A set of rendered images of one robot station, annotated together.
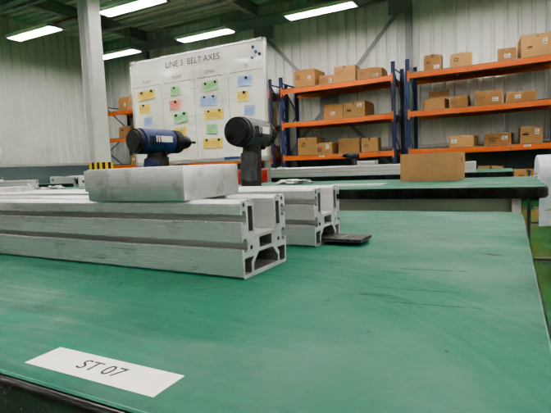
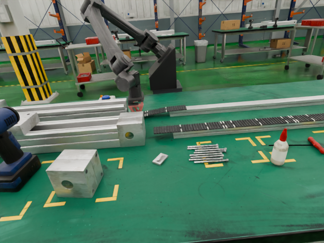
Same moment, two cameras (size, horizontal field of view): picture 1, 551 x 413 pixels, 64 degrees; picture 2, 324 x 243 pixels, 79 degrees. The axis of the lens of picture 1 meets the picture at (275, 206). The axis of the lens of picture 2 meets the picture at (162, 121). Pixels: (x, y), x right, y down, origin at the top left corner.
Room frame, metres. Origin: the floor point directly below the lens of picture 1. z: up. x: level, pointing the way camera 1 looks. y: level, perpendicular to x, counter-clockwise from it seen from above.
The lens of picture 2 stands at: (1.71, 0.44, 1.19)
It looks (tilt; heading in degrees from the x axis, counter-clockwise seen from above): 28 degrees down; 151
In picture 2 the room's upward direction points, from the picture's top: 4 degrees counter-clockwise
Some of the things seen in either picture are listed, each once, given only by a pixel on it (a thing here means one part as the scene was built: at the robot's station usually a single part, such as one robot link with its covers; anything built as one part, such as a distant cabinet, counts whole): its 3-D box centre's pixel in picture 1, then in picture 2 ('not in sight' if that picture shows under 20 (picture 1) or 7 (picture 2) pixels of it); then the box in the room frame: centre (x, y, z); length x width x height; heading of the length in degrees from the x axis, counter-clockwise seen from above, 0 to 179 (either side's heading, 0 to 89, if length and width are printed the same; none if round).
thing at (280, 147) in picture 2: not in sight; (281, 145); (1.48, 0.96, 0.84); 0.04 x 0.04 x 0.12
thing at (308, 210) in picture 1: (138, 211); (16, 139); (0.87, 0.27, 0.82); 0.80 x 0.10 x 0.09; 61
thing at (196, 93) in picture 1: (200, 160); not in sight; (4.12, 0.67, 0.97); 1.50 x 0.50 x 1.95; 62
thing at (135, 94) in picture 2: not in sight; (135, 91); (0.92, 0.76, 0.91); 0.10 x 0.07 x 0.07; 151
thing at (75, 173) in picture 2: not in sight; (79, 169); (1.21, 0.44, 0.83); 0.11 x 0.10 x 0.10; 143
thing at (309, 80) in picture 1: (341, 133); not in sight; (10.77, -1.65, 1.58); 2.83 x 0.98 x 3.15; 62
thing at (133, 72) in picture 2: not in sight; (132, 78); (0.93, 0.75, 0.97); 0.07 x 0.06 x 0.07; 132
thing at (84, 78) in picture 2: not in sight; (95, 64); (-2.18, 1.30, 0.50); 1.03 x 0.55 x 1.01; 74
